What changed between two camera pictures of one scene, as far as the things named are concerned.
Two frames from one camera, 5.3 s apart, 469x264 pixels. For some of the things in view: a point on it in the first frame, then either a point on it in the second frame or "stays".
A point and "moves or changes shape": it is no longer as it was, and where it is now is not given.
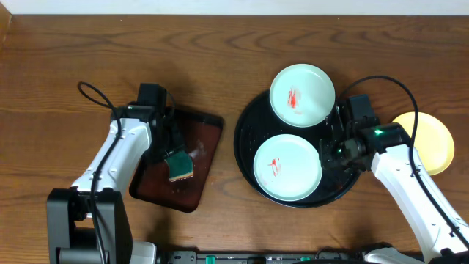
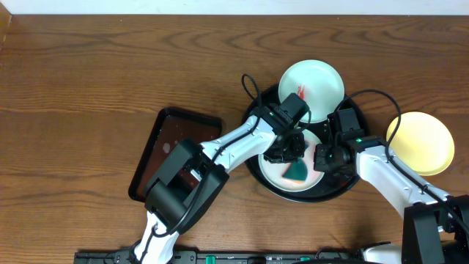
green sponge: (180, 166) moves or changes shape
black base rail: (321, 256) stays
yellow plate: (434, 140) stays
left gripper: (170, 147) -> (287, 149)
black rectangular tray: (198, 133) stays
